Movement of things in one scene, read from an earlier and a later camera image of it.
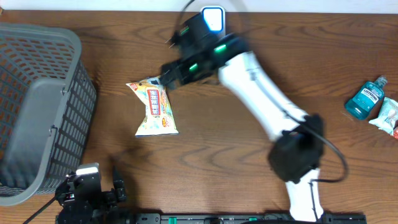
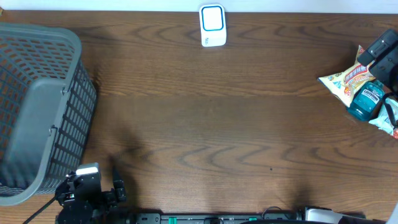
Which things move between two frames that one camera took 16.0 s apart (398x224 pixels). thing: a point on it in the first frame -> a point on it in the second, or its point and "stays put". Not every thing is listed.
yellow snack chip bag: [158, 119] -> [346, 84]
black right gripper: [181, 78] -> [383, 49]
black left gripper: [111, 197] stays put
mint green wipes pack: [387, 116] stays put
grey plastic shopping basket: [47, 109] stays put
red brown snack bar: [395, 134] stays put
